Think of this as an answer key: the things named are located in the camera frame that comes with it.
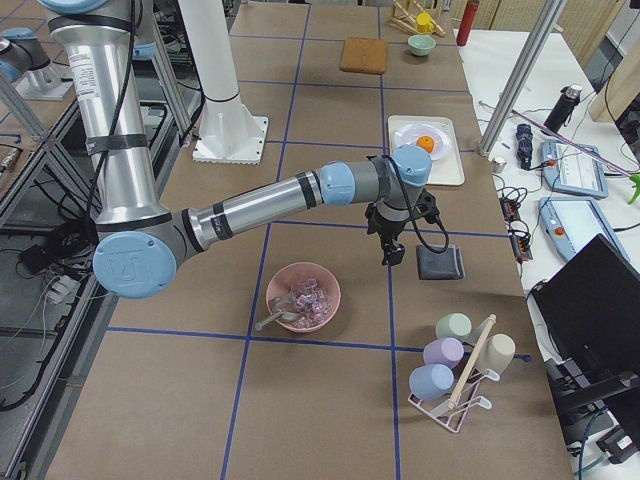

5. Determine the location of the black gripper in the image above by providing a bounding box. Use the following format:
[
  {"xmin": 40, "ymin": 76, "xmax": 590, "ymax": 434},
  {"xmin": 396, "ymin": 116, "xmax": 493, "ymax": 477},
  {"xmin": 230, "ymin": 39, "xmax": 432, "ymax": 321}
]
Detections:
[{"xmin": 365, "ymin": 188, "xmax": 440, "ymax": 265}]

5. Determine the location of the orange fruit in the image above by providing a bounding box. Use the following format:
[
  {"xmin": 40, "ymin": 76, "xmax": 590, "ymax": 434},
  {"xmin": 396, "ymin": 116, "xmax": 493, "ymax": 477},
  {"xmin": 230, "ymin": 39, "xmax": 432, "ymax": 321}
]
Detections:
[{"xmin": 416, "ymin": 135, "xmax": 437, "ymax": 153}]

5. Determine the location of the white round plate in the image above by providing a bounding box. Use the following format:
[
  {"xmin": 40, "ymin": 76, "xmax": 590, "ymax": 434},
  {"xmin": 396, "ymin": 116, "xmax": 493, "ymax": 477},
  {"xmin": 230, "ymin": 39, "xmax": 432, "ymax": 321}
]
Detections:
[{"xmin": 391, "ymin": 121, "xmax": 452, "ymax": 161}]

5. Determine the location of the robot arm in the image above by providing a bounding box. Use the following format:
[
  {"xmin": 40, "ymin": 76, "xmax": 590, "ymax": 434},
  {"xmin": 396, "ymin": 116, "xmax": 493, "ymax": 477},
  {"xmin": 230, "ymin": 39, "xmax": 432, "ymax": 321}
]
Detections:
[
  {"xmin": 1, "ymin": 27, "xmax": 73, "ymax": 101},
  {"xmin": 44, "ymin": 1, "xmax": 440, "ymax": 299}
]

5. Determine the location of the cream bear tray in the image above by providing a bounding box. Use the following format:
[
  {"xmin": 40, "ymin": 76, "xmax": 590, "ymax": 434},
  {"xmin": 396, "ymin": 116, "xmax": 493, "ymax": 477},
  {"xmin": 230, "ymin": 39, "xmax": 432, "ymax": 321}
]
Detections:
[{"xmin": 387, "ymin": 115, "xmax": 465, "ymax": 186}]

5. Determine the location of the brown wooden tray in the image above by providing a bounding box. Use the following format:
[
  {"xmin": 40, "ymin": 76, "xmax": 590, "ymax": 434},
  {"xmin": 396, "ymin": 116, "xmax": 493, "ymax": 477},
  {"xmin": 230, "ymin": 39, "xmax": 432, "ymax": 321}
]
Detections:
[{"xmin": 339, "ymin": 37, "xmax": 388, "ymax": 75}]

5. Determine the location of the grey folded cloth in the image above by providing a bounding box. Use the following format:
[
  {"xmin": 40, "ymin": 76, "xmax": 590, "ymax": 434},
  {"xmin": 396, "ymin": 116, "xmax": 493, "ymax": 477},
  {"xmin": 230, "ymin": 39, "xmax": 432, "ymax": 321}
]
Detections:
[{"xmin": 416, "ymin": 244, "xmax": 465, "ymax": 280}]

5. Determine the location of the green cup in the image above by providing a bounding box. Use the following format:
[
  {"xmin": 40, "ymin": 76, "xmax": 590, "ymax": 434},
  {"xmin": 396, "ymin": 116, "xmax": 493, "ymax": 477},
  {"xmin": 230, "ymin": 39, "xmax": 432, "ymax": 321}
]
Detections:
[{"xmin": 435, "ymin": 312, "xmax": 472, "ymax": 342}]

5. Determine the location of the pink bowl with ice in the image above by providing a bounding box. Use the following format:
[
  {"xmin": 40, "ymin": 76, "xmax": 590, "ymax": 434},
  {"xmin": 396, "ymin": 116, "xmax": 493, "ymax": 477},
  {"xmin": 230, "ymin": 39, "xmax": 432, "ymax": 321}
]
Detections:
[{"xmin": 266, "ymin": 262, "xmax": 341, "ymax": 333}]

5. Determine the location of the purple cup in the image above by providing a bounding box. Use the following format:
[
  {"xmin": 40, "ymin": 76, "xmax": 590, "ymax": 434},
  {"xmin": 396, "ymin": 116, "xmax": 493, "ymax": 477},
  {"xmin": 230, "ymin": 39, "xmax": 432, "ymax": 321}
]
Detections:
[{"xmin": 422, "ymin": 337, "xmax": 464, "ymax": 369}]

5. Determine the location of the metal scoop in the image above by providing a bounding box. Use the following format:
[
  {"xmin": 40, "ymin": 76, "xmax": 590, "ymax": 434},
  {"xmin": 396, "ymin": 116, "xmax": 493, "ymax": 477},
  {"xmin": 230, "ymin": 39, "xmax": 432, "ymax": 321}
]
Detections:
[{"xmin": 254, "ymin": 295, "xmax": 303, "ymax": 331}]

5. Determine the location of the blue cup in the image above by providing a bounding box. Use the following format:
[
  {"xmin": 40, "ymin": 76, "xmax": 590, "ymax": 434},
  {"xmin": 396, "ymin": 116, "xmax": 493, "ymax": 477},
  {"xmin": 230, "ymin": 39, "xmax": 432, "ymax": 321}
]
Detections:
[{"xmin": 409, "ymin": 364, "xmax": 454, "ymax": 401}]

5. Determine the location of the beige cup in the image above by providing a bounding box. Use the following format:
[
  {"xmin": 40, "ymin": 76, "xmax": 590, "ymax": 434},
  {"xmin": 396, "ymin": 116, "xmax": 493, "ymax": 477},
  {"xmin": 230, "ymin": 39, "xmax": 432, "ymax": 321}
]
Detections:
[{"xmin": 475, "ymin": 334, "xmax": 515, "ymax": 375}]

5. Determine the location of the folded dark umbrella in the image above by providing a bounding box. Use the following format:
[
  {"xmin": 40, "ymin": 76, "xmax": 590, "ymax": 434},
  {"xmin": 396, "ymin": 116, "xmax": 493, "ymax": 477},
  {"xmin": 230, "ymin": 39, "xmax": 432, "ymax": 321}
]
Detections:
[{"xmin": 516, "ymin": 123, "xmax": 533, "ymax": 170}]

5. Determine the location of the teach pendant lower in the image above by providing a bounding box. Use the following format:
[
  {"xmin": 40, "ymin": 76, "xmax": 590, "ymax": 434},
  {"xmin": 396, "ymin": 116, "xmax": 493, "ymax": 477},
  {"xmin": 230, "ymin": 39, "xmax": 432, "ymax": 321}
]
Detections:
[{"xmin": 538, "ymin": 196, "xmax": 629, "ymax": 261}]

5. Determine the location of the teach pendant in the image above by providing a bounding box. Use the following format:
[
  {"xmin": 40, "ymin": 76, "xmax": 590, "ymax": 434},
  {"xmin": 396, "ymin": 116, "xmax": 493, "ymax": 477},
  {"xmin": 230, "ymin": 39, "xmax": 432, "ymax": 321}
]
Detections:
[
  {"xmin": 541, "ymin": 140, "xmax": 609, "ymax": 199},
  {"xmin": 538, "ymin": 196, "xmax": 629, "ymax": 261}
]

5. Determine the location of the teach pendant upper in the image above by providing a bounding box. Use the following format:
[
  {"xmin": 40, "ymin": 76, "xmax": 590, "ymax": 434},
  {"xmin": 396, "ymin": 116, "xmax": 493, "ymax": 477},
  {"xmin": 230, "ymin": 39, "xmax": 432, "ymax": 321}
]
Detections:
[{"xmin": 541, "ymin": 140, "xmax": 609, "ymax": 199}]

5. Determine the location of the black laptop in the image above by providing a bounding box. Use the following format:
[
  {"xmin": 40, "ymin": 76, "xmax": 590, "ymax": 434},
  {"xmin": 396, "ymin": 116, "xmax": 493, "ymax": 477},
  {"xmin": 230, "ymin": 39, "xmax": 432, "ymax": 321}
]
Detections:
[{"xmin": 533, "ymin": 234, "xmax": 639, "ymax": 373}]

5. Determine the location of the green bowl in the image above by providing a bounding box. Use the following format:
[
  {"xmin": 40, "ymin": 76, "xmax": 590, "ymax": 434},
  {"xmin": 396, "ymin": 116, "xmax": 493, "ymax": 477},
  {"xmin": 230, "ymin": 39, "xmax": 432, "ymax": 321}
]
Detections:
[{"xmin": 407, "ymin": 34, "xmax": 437, "ymax": 57}]

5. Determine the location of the black bottle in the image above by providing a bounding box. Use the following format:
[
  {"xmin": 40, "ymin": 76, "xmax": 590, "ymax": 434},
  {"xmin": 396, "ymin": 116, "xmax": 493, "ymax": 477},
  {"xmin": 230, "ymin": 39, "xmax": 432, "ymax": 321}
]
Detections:
[{"xmin": 543, "ymin": 84, "xmax": 583, "ymax": 133}]

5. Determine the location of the yellow mug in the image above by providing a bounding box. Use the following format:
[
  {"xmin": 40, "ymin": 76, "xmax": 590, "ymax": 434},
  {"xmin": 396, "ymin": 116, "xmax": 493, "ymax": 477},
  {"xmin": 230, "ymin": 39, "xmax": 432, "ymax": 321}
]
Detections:
[{"xmin": 415, "ymin": 12, "xmax": 436, "ymax": 34}]

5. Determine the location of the wooden mug rack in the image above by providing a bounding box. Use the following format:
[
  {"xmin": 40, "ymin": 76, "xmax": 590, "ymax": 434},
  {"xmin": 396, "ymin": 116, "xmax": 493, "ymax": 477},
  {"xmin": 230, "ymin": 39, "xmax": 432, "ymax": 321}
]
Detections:
[{"xmin": 390, "ymin": 0, "xmax": 446, "ymax": 37}]

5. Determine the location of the red bottle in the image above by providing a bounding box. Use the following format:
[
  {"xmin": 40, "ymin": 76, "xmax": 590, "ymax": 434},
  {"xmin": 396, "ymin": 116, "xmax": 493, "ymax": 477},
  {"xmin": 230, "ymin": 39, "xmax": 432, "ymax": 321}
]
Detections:
[{"xmin": 456, "ymin": 0, "xmax": 480, "ymax": 47}]

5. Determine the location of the wooden rack handle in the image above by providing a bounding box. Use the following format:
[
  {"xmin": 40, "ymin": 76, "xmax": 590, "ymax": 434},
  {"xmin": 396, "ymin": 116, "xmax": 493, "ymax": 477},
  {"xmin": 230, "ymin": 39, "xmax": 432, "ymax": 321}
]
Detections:
[{"xmin": 447, "ymin": 314, "xmax": 496, "ymax": 410}]

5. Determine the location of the white wire cup rack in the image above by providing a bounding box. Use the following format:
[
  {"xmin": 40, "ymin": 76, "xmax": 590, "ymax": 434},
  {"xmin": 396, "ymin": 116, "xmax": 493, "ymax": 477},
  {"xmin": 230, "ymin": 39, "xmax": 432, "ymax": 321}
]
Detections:
[{"xmin": 408, "ymin": 347, "xmax": 500, "ymax": 433}]

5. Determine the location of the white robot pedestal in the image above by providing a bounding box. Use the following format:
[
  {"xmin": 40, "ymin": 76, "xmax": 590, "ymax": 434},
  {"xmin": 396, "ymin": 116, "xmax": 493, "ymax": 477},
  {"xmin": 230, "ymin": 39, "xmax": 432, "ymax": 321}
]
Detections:
[{"xmin": 179, "ymin": 0, "xmax": 269, "ymax": 165}]

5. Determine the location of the aluminium frame post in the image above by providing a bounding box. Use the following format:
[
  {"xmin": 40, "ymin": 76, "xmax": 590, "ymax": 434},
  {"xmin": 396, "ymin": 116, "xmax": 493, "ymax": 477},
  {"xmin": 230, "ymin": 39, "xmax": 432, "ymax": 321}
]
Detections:
[{"xmin": 477, "ymin": 0, "xmax": 567, "ymax": 157}]

